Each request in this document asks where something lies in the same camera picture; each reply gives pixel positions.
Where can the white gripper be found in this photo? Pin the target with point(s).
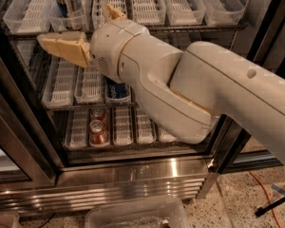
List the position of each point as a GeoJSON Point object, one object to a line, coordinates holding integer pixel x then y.
{"type": "Point", "coordinates": [108, 47]}

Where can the silver blue redbull can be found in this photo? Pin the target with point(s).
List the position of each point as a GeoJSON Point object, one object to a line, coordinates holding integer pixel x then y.
{"type": "Point", "coordinates": [72, 15]}

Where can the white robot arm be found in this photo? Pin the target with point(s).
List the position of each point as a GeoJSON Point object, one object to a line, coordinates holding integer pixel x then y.
{"type": "Point", "coordinates": [184, 91]}

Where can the middle shelf tray two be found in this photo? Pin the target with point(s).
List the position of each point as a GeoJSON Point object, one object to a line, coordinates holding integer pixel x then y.
{"type": "Point", "coordinates": [89, 86]}

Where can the top shelf tray four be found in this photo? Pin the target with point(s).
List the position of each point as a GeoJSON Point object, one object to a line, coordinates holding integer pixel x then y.
{"type": "Point", "coordinates": [148, 12]}

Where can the shelf tray four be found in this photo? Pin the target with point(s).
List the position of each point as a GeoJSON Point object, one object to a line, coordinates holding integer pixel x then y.
{"type": "Point", "coordinates": [145, 128]}
{"type": "Point", "coordinates": [148, 12]}

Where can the front blue pepsi can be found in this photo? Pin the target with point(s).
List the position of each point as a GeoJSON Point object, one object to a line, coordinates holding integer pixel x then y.
{"type": "Point", "coordinates": [116, 91]}

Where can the middle shelf tray three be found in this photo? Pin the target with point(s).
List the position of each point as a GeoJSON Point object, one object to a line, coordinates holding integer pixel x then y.
{"type": "Point", "coordinates": [124, 100]}

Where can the top shelf tray one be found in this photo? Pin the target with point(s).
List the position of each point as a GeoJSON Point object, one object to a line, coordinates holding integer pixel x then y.
{"type": "Point", "coordinates": [28, 16]}

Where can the shelf tray one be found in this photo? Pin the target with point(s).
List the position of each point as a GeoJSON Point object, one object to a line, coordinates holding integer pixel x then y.
{"type": "Point", "coordinates": [76, 131]}
{"type": "Point", "coordinates": [61, 79]}
{"type": "Point", "coordinates": [28, 16]}

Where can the middle shelf tray one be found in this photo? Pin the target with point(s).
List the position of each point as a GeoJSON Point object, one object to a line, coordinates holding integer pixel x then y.
{"type": "Point", "coordinates": [61, 79]}

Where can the rear red soda can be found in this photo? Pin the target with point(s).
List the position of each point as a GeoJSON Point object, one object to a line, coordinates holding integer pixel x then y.
{"type": "Point", "coordinates": [99, 113]}

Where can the red soda can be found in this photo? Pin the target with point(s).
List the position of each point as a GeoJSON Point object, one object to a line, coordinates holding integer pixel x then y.
{"type": "Point", "coordinates": [98, 135]}
{"type": "Point", "coordinates": [99, 113]}

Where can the top shelf tray five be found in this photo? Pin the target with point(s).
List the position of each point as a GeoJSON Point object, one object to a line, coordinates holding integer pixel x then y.
{"type": "Point", "coordinates": [185, 12]}

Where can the shelf tray five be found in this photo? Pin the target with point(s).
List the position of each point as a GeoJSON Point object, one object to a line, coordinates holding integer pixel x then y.
{"type": "Point", "coordinates": [185, 12]}
{"type": "Point", "coordinates": [164, 136]}

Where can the bottom shelf tray two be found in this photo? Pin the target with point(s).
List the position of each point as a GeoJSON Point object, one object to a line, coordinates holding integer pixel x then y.
{"type": "Point", "coordinates": [98, 127]}

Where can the bottom shelf tray three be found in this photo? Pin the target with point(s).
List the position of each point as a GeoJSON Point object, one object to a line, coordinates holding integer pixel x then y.
{"type": "Point", "coordinates": [122, 126]}

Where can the bottom shelf tray one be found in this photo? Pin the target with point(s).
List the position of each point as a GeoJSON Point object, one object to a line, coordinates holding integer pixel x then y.
{"type": "Point", "coordinates": [76, 131]}

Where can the front red soda can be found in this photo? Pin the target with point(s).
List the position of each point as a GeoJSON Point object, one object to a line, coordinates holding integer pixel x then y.
{"type": "Point", "coordinates": [98, 135]}

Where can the stainless steel fridge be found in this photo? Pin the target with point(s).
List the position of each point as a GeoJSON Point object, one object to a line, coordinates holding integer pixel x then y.
{"type": "Point", "coordinates": [39, 175]}

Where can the bottom shelf tray four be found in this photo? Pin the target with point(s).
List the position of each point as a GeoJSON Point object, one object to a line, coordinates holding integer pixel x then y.
{"type": "Point", "coordinates": [145, 128]}

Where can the bottom shelf tray five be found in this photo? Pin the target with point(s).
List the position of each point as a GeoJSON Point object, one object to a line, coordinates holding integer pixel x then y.
{"type": "Point", "coordinates": [164, 136]}

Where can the top shelf tray six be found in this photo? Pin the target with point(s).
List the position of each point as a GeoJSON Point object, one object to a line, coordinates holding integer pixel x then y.
{"type": "Point", "coordinates": [223, 12]}

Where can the open fridge glass door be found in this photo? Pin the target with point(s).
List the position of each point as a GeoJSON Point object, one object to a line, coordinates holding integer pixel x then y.
{"type": "Point", "coordinates": [263, 42]}

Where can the clear plastic bin on floor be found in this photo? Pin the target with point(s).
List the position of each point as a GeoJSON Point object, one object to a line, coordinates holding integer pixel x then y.
{"type": "Point", "coordinates": [145, 213]}

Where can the small clear container corner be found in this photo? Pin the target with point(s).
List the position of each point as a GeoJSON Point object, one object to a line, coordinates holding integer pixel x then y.
{"type": "Point", "coordinates": [9, 220]}

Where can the black stand leg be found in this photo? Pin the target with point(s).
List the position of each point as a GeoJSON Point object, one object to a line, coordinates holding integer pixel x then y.
{"type": "Point", "coordinates": [262, 210]}

